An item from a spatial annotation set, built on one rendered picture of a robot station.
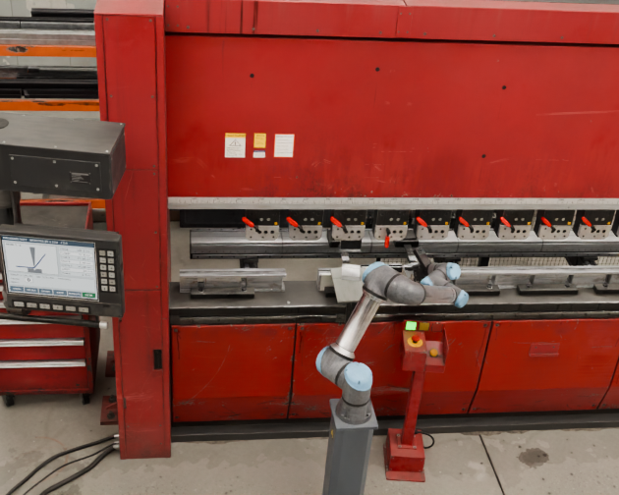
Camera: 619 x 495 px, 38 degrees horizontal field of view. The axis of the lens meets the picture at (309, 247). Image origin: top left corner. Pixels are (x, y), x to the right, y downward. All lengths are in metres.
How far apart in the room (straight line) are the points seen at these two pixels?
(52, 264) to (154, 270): 0.62
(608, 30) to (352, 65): 1.08
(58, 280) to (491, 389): 2.37
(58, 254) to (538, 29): 2.12
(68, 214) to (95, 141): 1.48
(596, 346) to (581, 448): 0.61
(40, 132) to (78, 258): 0.48
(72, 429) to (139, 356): 0.80
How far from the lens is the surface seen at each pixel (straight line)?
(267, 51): 3.77
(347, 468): 4.03
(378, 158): 4.04
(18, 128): 3.45
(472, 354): 4.67
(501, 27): 3.91
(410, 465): 4.74
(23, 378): 4.94
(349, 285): 4.24
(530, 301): 4.58
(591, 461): 5.13
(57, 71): 6.06
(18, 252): 3.55
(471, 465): 4.90
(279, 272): 4.33
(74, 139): 3.34
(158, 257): 3.97
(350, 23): 3.75
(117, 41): 3.53
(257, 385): 4.58
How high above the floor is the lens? 3.45
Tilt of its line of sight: 33 degrees down
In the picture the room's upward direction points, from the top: 5 degrees clockwise
